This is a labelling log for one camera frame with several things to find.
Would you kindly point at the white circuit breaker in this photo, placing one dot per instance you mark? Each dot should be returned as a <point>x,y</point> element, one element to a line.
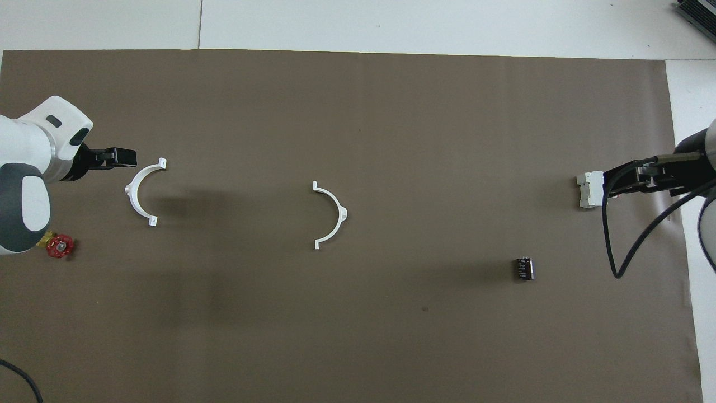
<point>588,190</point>

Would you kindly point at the black cylindrical capacitor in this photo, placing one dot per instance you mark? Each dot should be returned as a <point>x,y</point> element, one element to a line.
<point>524,268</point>

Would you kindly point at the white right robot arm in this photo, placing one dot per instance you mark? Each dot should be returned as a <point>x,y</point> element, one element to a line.
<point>709,235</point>

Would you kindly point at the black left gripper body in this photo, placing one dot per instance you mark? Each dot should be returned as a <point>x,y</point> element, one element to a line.
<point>84,162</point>

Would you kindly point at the black ribbed device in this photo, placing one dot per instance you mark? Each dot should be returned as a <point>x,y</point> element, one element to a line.
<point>699,11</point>

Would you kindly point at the brown paper mat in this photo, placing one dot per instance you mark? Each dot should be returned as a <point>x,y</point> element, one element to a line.
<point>335,112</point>

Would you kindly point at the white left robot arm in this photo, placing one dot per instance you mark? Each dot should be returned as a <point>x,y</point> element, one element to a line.
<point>28,151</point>

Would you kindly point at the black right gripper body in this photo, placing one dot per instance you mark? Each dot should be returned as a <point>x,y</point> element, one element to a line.
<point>693,143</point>

